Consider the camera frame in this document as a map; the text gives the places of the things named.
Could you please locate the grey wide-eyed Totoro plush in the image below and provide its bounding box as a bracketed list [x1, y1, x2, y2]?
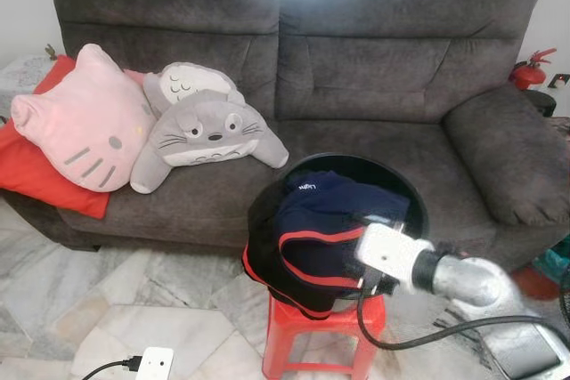
[130, 88, 290, 194]

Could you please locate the black round basket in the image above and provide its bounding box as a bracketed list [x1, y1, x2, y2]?
[248, 153, 430, 314]

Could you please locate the navy red-striped garment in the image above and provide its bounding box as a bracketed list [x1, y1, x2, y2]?
[242, 171, 412, 319]

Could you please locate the grey sleeping Totoro plush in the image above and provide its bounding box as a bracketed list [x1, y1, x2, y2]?
[142, 61, 246, 114]

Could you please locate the dark brown sofa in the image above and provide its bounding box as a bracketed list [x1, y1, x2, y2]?
[0, 0, 570, 274]

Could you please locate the pink cat pillow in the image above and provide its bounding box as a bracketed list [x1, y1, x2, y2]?
[11, 44, 159, 192]

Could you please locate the black floor fan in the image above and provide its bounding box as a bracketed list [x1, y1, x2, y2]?
[558, 260, 570, 323]

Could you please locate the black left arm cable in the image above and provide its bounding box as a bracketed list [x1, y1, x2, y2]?
[82, 355, 143, 380]

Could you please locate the red fire extinguisher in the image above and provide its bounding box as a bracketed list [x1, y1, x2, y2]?
[509, 48, 558, 92]

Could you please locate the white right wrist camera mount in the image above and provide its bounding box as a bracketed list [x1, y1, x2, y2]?
[354, 222, 436, 287]

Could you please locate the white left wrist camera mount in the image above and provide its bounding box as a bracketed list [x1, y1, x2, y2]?
[134, 346, 175, 380]

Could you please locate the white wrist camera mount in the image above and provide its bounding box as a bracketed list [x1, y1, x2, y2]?
[134, 346, 175, 380]
[354, 222, 436, 287]

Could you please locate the red plastic basin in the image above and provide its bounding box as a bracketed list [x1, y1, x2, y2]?
[512, 264, 562, 301]

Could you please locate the red cushion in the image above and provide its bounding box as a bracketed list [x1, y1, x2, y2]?
[0, 55, 112, 219]

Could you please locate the teal bag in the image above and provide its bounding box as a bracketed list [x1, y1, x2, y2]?
[534, 236, 570, 285]

